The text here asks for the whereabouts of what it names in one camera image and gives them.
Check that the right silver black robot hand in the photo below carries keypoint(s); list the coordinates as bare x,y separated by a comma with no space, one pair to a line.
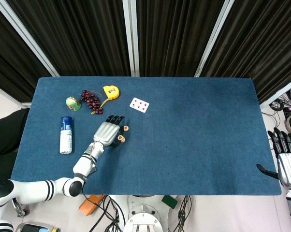
288,164

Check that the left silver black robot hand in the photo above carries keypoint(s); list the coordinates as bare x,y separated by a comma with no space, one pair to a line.
106,133

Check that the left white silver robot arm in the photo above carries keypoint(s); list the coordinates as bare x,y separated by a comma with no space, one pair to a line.
85,166

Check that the dark red grape bunch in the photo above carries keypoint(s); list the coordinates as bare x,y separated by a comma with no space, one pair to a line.
91,101

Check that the white bottle with blue cap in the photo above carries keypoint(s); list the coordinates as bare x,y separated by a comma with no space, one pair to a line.
66,137

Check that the yellow tape measure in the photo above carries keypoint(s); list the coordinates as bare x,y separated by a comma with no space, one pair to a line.
111,91

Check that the red diamonds playing card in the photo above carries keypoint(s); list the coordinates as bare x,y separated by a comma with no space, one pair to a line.
139,105

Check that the green nesting doll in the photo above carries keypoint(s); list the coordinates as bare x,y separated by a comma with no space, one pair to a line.
72,103

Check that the orange box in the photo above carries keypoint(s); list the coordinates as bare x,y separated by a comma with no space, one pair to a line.
90,206

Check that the blue table cloth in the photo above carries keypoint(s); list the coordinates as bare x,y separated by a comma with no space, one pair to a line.
184,145

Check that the white robot torso base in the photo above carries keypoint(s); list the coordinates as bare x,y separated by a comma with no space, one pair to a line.
143,217

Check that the green block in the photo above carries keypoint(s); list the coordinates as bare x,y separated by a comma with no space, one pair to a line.
169,201

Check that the dark pleated curtain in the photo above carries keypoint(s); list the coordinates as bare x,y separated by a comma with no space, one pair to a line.
261,36
10,60
174,36
82,36

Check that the black fabric chair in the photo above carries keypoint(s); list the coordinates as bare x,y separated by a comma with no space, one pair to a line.
5,135

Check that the metal clamp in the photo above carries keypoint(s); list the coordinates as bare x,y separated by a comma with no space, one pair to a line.
19,209

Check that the grey case with yellow blue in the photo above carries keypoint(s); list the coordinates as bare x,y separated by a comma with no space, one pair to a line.
34,227

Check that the white frame post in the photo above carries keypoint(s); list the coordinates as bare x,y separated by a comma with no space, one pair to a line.
12,96
26,36
214,36
132,36
280,90

